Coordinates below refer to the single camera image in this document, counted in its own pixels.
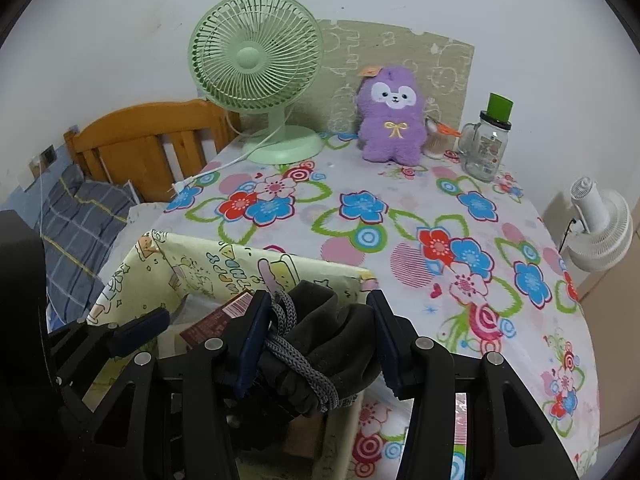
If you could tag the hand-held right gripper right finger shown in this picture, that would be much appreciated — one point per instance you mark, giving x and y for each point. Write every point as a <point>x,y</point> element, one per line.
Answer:
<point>387,340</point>

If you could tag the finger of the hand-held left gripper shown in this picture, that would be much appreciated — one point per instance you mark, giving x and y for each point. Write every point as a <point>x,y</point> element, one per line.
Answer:
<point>145,325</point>

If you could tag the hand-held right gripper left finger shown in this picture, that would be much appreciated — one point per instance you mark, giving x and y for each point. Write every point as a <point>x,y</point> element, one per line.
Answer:
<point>250,345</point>

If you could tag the red snack packet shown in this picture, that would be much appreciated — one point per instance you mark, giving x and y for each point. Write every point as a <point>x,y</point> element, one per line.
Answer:
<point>210,325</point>

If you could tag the yellow printed fabric storage box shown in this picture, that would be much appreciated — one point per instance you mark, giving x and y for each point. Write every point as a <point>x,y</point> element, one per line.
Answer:
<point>225,265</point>

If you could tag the grey plaid pillow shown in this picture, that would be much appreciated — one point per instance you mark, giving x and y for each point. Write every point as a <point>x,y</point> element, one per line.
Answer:
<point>75,230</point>

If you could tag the floral tablecloth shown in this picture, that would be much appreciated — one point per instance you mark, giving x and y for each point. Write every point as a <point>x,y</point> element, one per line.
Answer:
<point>410,195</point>

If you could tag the wooden bed headboard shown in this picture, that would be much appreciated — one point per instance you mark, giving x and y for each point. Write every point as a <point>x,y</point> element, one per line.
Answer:
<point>130,130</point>

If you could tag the purple plush toy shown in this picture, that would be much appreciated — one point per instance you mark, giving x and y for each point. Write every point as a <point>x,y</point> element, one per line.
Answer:
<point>392,135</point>

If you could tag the glass jar with green lid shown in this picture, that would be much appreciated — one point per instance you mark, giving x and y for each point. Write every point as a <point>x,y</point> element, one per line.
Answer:
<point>485,155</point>

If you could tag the white clip fan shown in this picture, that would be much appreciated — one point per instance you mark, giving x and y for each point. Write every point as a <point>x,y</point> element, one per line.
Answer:
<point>600,230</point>

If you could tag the green desk fan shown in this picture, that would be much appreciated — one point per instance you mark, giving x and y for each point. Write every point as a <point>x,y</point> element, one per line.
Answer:
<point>250,55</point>

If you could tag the white wall socket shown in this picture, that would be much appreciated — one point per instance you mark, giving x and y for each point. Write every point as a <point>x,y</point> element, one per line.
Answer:
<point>35,166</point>

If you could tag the grey wall switch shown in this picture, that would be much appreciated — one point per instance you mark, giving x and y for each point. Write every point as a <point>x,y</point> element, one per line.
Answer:
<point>49,154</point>

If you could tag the beige patterned wall sheet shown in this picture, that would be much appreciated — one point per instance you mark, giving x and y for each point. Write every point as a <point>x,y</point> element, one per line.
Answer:
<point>440,60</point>

